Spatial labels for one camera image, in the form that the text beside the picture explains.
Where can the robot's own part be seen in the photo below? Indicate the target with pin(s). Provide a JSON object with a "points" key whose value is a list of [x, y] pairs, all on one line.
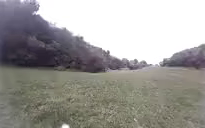
{"points": [[65, 126]]}

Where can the green grass field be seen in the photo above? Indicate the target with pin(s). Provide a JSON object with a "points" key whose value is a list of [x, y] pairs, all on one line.
{"points": [[116, 96]]}

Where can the wood of dark trees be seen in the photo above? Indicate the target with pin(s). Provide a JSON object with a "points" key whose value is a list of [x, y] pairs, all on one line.
{"points": [[40, 43]]}

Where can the tree-covered slope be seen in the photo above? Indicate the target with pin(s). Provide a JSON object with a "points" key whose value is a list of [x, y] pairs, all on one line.
{"points": [[193, 56]]}

